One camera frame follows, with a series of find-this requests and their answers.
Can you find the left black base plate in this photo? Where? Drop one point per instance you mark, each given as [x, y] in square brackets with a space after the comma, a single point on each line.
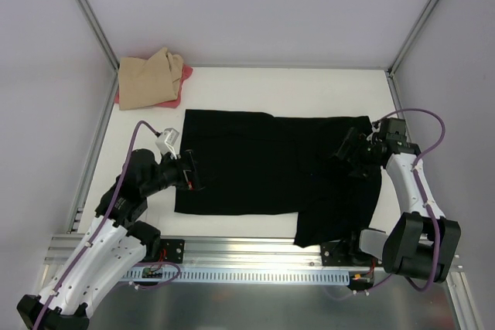
[172, 250]

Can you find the aluminium frame post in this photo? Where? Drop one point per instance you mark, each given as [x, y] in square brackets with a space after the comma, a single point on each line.
[99, 34]
[412, 36]

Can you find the black t shirt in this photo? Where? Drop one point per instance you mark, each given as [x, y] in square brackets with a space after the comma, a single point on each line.
[253, 163]

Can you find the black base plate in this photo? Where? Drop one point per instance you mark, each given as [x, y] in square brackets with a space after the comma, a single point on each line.
[344, 254]
[172, 250]

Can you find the white slotted cable duct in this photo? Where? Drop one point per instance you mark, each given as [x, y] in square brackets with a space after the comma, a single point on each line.
[238, 276]

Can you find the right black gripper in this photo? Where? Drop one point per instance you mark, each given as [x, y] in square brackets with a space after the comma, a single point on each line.
[351, 148]

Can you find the left side aluminium rail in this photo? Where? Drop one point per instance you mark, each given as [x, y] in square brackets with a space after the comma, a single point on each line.
[80, 197]

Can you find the front aluminium rail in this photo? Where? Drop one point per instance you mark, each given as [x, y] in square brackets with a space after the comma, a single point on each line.
[254, 253]

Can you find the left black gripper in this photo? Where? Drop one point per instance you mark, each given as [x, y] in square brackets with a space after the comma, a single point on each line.
[189, 170]

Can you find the beige folded t shirt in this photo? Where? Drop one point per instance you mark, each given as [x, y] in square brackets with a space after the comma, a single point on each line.
[155, 81]

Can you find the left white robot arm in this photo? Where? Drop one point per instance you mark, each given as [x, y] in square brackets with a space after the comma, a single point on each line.
[116, 241]

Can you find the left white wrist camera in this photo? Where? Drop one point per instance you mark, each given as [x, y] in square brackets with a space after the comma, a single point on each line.
[165, 142]

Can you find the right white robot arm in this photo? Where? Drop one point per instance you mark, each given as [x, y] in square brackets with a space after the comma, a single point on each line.
[423, 242]

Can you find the right aluminium frame post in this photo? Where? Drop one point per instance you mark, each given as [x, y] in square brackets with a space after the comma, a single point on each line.
[412, 36]

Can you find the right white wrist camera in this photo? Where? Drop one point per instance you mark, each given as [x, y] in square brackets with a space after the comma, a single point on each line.
[375, 131]

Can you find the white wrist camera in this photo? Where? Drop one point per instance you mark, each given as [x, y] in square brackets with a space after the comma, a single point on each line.
[375, 131]
[165, 142]

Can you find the left aluminium frame post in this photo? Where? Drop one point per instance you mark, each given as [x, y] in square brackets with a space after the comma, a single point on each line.
[99, 34]

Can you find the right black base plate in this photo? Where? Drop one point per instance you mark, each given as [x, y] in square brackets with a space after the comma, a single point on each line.
[344, 254]

